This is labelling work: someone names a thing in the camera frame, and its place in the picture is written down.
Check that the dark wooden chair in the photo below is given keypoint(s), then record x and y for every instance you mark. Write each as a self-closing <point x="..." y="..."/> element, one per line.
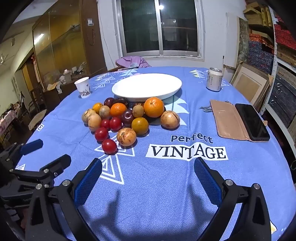
<point x="34" y="97"/>

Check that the speckled tan pear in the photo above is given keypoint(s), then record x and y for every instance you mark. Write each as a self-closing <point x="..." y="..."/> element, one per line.
<point x="87" y="115"/>
<point x="126" y="136"/>
<point x="94" y="122"/>
<point x="170" y="119"/>

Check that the grey tassel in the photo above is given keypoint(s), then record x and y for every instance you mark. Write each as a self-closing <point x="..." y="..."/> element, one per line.
<point x="205" y="108"/>

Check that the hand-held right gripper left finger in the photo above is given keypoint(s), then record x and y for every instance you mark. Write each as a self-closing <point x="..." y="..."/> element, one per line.
<point x="89" y="183"/>

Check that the brown kiwi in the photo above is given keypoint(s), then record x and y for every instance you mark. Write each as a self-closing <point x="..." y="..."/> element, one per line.
<point x="138" y="111"/>
<point x="104" y="111"/>

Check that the wooden chair backrest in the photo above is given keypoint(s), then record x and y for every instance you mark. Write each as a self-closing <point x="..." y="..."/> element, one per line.
<point x="115" y="68"/>

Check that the white oval plate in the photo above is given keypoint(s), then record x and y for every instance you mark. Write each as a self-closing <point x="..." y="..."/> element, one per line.
<point x="145" y="84"/>

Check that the greenish yellow tangerine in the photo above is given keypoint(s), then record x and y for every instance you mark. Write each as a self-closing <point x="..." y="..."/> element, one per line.
<point x="140" y="126"/>

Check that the purple garment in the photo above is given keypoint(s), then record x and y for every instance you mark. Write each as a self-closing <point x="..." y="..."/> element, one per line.
<point x="131" y="62"/>

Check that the red purple plum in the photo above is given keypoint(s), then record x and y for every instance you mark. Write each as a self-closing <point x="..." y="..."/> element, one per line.
<point x="127" y="117"/>

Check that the leaning picture frames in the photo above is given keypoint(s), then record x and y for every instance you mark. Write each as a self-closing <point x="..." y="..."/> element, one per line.
<point x="248" y="83"/>

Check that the silver drink can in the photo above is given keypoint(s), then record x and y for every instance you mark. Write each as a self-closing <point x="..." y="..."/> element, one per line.
<point x="214" y="80"/>

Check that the white leaning panel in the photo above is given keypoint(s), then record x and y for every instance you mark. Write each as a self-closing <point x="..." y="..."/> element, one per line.
<point x="232" y="39"/>

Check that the low wooden sideboard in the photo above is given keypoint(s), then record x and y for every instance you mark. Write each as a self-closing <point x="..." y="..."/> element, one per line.
<point x="53" y="92"/>

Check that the black smartphone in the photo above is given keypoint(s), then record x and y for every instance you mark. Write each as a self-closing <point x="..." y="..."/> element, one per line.
<point x="252" y="122"/>

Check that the white paper cup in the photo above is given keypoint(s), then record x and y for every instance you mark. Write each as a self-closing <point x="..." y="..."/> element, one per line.
<point x="83" y="88"/>

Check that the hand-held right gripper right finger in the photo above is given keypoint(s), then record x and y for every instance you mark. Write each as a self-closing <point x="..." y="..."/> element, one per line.
<point x="208" y="180"/>

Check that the dark purple plum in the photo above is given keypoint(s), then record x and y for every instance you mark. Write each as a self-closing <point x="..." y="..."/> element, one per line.
<point x="109" y="101"/>

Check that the wooden glass-door cabinet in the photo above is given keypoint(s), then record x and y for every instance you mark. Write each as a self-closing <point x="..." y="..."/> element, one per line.
<point x="60" y="41"/>

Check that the white wall switch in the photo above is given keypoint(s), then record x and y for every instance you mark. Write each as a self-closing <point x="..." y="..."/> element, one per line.
<point x="90" y="22"/>

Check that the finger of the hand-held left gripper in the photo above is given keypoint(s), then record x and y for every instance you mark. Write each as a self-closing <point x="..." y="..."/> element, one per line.
<point x="31" y="146"/>
<point x="55" y="165"/>

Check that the red tomato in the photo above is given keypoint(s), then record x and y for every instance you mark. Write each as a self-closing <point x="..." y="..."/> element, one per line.
<point x="101" y="134"/>
<point x="104" y="124"/>
<point x="109" y="146"/>
<point x="115" y="124"/>

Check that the large orange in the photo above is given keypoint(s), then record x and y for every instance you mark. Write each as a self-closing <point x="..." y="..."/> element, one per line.
<point x="153" y="107"/>

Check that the storage shelf with boxes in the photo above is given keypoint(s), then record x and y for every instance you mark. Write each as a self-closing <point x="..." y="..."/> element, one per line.
<point x="284" y="81"/>

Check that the dark purple passion fruit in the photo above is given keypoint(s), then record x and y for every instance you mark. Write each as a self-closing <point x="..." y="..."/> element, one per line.
<point x="121" y="100"/>

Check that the sliding window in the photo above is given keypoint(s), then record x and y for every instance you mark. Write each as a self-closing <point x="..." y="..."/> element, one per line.
<point x="138" y="25"/>

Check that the blue printed tablecloth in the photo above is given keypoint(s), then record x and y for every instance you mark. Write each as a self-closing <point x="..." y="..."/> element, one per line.
<point x="161" y="185"/>

